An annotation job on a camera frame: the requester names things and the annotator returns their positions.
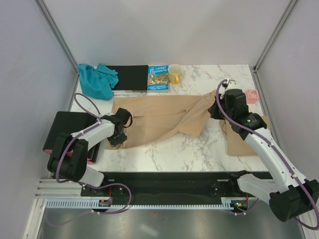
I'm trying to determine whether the beige t shirt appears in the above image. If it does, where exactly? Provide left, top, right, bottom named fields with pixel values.
left=106, top=90, right=216, bottom=150

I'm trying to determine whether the teal t shirt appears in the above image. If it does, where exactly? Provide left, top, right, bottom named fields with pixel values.
left=77, top=64, right=119, bottom=100

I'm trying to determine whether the black drawer organiser with pink fronts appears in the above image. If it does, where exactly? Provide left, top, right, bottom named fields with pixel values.
left=43, top=111, right=97, bottom=154

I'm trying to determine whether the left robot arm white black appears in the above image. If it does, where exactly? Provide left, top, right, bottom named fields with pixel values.
left=43, top=108, right=133, bottom=196

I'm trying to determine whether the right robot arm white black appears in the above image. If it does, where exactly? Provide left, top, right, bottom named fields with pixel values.
left=208, top=89, right=319, bottom=222

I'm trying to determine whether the pink cube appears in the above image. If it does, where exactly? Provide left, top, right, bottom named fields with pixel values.
left=245, top=89, right=259, bottom=105

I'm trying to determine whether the black orange-edged notebook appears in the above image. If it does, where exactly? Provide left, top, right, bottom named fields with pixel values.
left=107, top=65, right=149, bottom=95

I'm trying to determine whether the folded tan t shirt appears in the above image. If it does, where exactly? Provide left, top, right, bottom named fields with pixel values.
left=219, top=120, right=257, bottom=156

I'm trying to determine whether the blue treehouse book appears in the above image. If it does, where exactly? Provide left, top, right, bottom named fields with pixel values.
left=147, top=65, right=169, bottom=93

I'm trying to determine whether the yellow mug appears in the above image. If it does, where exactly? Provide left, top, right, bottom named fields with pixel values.
left=168, top=64, right=182, bottom=84

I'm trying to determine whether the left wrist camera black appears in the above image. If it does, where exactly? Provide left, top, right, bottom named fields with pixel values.
left=117, top=108, right=133, bottom=128

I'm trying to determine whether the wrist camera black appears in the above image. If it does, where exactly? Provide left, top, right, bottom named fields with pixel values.
left=224, top=89, right=247, bottom=108
left=117, top=108, right=133, bottom=128

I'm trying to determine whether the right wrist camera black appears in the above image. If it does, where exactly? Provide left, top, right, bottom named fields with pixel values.
left=224, top=89, right=247, bottom=108

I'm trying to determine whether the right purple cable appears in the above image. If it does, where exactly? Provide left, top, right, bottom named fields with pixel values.
left=215, top=79, right=319, bottom=230

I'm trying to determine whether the purple cable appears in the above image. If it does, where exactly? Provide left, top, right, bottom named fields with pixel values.
left=215, top=79, right=319, bottom=230
left=46, top=93, right=133, bottom=227

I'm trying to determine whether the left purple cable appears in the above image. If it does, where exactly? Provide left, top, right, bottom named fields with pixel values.
left=46, top=93, right=133, bottom=227

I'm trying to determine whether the black base rail with cable tray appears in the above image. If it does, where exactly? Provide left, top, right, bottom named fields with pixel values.
left=46, top=171, right=274, bottom=216

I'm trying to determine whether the aluminium frame rail right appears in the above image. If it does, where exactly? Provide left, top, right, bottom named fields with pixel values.
left=252, top=0, right=299, bottom=74

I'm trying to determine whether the aluminium frame rail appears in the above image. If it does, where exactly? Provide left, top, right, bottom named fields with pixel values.
left=252, top=0, right=299, bottom=74
left=34, top=0, right=82, bottom=74

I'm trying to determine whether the aluminium frame rail left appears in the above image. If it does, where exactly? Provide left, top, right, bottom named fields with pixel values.
left=34, top=0, right=82, bottom=74

